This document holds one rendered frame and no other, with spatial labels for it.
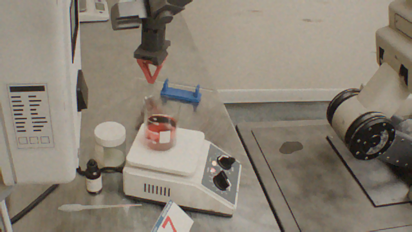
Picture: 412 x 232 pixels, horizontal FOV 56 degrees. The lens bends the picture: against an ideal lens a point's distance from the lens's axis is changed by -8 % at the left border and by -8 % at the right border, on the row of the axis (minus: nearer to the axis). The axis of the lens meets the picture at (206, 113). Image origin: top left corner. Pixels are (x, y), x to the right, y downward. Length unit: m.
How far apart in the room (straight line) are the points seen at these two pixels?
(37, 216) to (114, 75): 0.51
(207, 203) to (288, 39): 1.80
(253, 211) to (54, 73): 0.63
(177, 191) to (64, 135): 0.54
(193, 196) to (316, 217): 0.70
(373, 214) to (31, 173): 1.32
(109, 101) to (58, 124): 0.84
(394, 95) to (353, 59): 1.34
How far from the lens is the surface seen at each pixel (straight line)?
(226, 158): 0.76
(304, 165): 1.53
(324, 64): 2.61
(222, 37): 2.28
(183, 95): 1.03
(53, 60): 0.16
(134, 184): 0.72
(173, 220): 0.69
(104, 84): 1.09
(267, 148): 1.56
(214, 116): 0.98
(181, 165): 0.69
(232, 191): 0.74
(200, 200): 0.71
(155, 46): 0.97
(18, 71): 0.17
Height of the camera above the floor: 1.29
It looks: 33 degrees down
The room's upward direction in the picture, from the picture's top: 7 degrees clockwise
